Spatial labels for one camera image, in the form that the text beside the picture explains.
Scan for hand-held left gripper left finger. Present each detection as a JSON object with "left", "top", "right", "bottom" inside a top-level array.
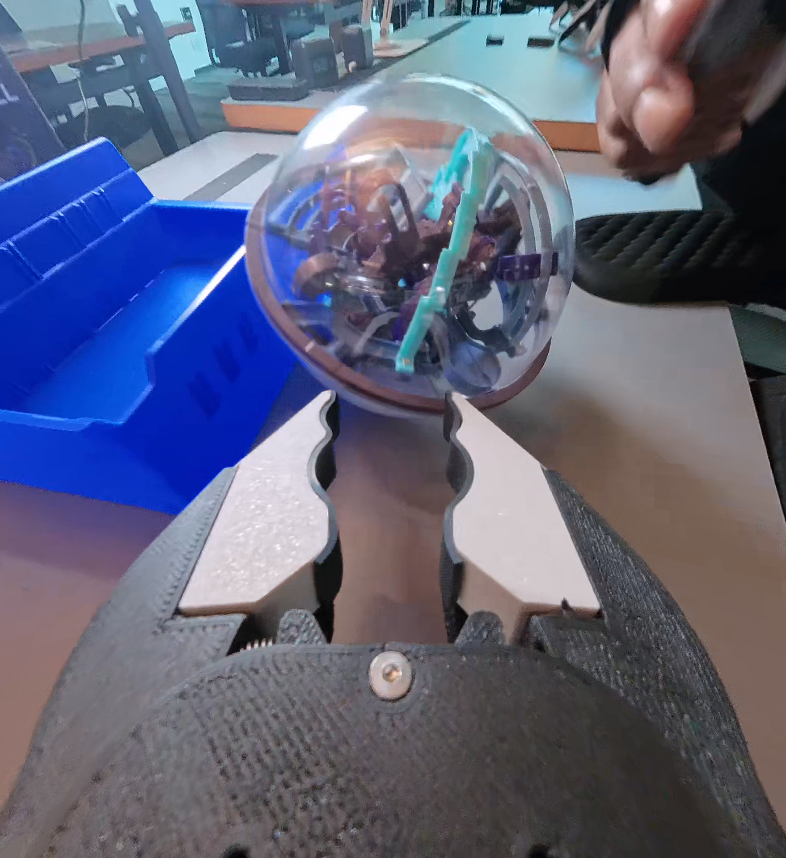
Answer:
[{"left": 179, "top": 389, "right": 340, "bottom": 620}]

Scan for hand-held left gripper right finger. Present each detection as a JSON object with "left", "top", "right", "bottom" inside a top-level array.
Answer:
[{"left": 443, "top": 393, "right": 604, "bottom": 622}]

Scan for blue plastic bin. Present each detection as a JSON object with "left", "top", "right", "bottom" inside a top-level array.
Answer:
[{"left": 0, "top": 139, "right": 300, "bottom": 514}]

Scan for clear plastic maze ball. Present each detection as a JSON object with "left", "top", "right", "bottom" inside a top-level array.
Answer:
[{"left": 243, "top": 74, "right": 578, "bottom": 416}]

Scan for person's right forearm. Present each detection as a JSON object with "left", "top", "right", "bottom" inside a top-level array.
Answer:
[{"left": 699, "top": 74, "right": 786, "bottom": 276}]

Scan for person's right hand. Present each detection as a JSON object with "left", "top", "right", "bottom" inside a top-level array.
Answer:
[{"left": 595, "top": 0, "right": 769, "bottom": 182}]

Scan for black mesh pad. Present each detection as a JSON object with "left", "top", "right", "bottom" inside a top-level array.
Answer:
[{"left": 575, "top": 211, "right": 786, "bottom": 309}]

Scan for grey desk with wooden edge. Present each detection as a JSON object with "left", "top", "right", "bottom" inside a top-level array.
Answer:
[{"left": 223, "top": 11, "right": 611, "bottom": 152}]

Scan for black strip on table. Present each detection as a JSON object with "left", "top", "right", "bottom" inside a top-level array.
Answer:
[{"left": 186, "top": 152, "right": 281, "bottom": 202}]

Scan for flat black box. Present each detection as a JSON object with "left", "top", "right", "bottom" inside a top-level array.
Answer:
[{"left": 228, "top": 77, "right": 311, "bottom": 103}]

